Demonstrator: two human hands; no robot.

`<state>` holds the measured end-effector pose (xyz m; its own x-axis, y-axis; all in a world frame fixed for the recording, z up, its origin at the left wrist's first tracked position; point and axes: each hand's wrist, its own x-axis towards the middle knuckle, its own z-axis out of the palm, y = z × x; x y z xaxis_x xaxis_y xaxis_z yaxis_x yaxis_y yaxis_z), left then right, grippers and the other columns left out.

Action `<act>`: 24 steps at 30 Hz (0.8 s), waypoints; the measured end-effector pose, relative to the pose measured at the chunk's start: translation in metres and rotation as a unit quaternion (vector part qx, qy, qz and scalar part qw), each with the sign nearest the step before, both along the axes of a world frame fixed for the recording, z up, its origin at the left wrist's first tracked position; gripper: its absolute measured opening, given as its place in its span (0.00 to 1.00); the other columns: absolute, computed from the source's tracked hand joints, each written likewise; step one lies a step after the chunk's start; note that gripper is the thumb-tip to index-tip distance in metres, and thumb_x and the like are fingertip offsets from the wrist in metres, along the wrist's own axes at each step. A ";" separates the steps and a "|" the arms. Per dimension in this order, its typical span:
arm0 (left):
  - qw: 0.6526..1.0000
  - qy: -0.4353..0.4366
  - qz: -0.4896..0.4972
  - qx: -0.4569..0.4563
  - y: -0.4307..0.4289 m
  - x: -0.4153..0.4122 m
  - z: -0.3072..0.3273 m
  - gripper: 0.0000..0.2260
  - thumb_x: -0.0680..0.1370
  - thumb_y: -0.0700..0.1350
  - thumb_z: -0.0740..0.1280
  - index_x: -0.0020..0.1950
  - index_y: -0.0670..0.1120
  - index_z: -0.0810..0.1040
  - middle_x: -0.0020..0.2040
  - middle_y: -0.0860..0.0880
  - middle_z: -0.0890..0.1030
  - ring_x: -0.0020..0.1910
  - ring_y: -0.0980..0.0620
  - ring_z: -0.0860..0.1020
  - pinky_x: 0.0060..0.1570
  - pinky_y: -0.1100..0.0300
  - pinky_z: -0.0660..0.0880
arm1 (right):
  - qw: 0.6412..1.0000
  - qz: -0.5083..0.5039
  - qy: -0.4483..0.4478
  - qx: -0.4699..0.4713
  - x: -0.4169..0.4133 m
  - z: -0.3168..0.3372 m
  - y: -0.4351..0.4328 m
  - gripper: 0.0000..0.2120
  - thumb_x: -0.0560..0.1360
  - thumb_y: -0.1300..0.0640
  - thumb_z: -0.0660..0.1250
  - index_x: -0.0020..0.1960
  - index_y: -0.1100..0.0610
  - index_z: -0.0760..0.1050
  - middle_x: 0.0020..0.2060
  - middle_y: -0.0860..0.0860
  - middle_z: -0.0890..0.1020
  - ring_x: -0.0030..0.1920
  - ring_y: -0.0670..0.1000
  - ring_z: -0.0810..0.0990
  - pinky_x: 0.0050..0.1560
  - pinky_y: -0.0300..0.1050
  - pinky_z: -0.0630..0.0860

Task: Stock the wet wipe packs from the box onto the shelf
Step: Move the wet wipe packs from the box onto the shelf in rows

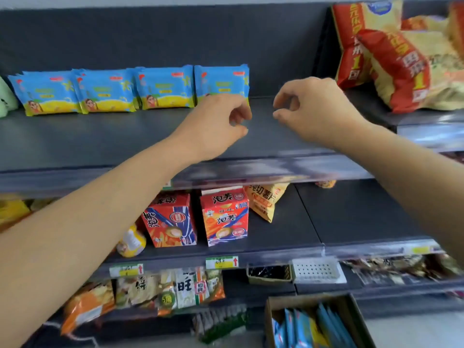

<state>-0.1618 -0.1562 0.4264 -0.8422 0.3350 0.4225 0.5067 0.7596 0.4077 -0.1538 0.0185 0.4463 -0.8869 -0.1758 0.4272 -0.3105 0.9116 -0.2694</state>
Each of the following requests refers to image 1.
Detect person's right hand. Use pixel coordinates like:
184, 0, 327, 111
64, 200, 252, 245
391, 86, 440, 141
272, 76, 371, 150

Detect person's left hand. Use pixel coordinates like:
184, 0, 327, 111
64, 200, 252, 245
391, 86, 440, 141
170, 93, 253, 164

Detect rows of blue wipe packets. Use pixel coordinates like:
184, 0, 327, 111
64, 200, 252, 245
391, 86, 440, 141
8, 64, 251, 117

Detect dark grey shelf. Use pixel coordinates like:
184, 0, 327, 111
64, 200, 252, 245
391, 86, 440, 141
0, 1, 464, 323

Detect brown cardboard box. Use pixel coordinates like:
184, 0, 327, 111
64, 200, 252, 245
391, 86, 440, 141
263, 293, 376, 348

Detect person's left forearm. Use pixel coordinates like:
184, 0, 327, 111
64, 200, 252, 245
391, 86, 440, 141
0, 135, 203, 348

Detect person's right forearm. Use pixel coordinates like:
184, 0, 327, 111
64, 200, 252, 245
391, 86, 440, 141
337, 123, 464, 265

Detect red blue snack box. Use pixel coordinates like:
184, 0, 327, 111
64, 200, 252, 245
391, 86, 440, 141
141, 193, 198, 248
200, 187, 250, 247

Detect large red yellow chip bag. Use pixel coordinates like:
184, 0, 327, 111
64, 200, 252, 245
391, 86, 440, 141
400, 0, 464, 60
357, 29, 464, 114
332, 0, 404, 91

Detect yellow potato chip bag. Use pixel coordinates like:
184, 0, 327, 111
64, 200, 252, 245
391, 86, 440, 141
245, 183, 290, 223

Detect yellow plastic bottle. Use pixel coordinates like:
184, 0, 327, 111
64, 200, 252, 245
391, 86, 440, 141
116, 224, 147, 259

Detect bundle of dark sachets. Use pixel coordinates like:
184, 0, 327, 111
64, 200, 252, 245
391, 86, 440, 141
250, 266, 287, 279

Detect white perforated plastic tray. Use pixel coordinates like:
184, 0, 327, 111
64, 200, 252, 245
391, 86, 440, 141
291, 257, 348, 284

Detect white rice cracker multipack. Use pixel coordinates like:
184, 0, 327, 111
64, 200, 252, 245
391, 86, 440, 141
158, 268, 226, 317

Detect beige woven basket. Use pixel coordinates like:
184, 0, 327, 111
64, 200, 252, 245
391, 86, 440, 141
246, 264, 293, 286

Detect brown gift snack bag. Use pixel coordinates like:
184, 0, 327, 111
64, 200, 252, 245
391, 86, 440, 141
424, 253, 464, 279
342, 255, 427, 285

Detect beige rice cracker bag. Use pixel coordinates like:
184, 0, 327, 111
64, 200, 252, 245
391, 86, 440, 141
115, 273, 160, 309

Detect green white wafer pack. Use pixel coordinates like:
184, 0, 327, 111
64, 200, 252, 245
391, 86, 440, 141
192, 306, 249, 344

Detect yellow snack bag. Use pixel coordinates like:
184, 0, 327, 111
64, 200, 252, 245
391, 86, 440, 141
0, 199, 31, 225

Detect orange green snack bag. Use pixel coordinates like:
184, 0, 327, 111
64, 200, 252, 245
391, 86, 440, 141
60, 280, 116, 336

